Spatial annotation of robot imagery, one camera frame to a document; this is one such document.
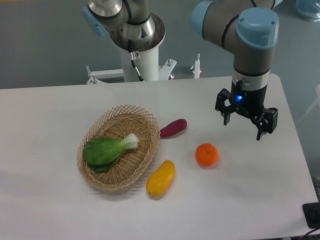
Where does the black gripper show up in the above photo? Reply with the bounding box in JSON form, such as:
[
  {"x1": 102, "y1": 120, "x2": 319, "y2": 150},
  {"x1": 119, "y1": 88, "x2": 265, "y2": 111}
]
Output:
[{"x1": 215, "y1": 80, "x2": 279, "y2": 141}]

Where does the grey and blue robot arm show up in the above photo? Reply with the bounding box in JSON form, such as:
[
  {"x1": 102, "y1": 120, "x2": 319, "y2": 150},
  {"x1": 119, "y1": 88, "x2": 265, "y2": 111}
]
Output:
[{"x1": 82, "y1": 0, "x2": 279, "y2": 139}]

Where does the orange fruit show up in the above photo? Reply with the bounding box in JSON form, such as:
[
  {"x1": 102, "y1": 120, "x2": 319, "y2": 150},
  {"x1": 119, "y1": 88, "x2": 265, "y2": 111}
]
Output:
[{"x1": 195, "y1": 143, "x2": 219, "y2": 167}]

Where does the purple sweet potato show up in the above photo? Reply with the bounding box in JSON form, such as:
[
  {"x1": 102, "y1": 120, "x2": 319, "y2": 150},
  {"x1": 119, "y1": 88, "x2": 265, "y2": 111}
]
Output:
[{"x1": 160, "y1": 118, "x2": 188, "y2": 138}]

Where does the yellow mango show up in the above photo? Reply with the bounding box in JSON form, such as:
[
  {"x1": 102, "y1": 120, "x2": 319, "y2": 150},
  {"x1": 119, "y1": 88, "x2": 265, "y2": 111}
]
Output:
[{"x1": 145, "y1": 159, "x2": 176, "y2": 198}]

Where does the blue object top right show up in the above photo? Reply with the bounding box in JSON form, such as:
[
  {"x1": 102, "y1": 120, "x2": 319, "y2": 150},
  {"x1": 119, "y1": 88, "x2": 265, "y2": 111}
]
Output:
[{"x1": 295, "y1": 0, "x2": 320, "y2": 22}]

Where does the black device at table edge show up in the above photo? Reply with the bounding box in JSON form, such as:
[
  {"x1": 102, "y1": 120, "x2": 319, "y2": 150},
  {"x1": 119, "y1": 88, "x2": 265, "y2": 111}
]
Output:
[{"x1": 302, "y1": 202, "x2": 320, "y2": 229}]

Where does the woven wicker basket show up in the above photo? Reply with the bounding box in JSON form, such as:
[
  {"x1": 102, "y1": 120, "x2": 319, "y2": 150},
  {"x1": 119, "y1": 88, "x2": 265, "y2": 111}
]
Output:
[{"x1": 77, "y1": 105, "x2": 160, "y2": 191}]

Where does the green bok choy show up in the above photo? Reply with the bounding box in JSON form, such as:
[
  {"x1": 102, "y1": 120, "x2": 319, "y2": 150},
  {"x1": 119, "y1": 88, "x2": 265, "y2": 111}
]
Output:
[{"x1": 82, "y1": 133, "x2": 139, "y2": 173}]

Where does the white frame at right edge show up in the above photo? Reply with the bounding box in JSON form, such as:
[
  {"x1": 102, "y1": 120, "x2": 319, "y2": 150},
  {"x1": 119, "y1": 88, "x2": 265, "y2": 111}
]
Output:
[{"x1": 298, "y1": 84, "x2": 320, "y2": 122}]

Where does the black cable on pedestal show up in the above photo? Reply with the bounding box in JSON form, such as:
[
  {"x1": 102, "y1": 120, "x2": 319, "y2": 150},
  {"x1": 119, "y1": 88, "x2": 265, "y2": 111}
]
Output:
[{"x1": 127, "y1": 39, "x2": 145, "y2": 82}]

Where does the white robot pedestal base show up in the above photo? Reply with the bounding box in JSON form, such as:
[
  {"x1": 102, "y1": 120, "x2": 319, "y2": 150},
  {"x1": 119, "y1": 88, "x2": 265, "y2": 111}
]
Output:
[{"x1": 85, "y1": 46, "x2": 203, "y2": 85}]

